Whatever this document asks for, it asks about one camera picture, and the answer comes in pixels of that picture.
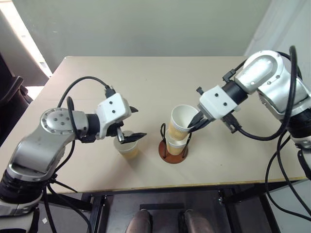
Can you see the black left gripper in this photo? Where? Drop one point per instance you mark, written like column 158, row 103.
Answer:
column 114, row 131

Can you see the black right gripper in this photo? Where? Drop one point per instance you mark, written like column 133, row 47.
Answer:
column 206, row 114

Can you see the white and tan paper cup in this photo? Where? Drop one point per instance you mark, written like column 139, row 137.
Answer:
column 130, row 151
column 176, row 148
column 178, row 117

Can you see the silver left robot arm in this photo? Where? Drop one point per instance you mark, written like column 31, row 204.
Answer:
column 36, row 145

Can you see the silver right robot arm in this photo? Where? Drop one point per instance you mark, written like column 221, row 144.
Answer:
column 262, row 68

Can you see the dark rounded shape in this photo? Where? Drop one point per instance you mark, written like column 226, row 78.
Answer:
column 139, row 222
column 195, row 222

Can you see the black chair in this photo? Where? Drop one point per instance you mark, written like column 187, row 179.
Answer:
column 12, row 97

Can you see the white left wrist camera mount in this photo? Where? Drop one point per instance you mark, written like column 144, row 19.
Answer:
column 114, row 104

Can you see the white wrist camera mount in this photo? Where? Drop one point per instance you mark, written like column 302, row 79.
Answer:
column 114, row 104
column 218, row 99

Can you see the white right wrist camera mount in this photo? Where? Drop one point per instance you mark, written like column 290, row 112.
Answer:
column 218, row 99

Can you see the black table frame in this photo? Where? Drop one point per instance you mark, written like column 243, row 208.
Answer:
column 97, row 213

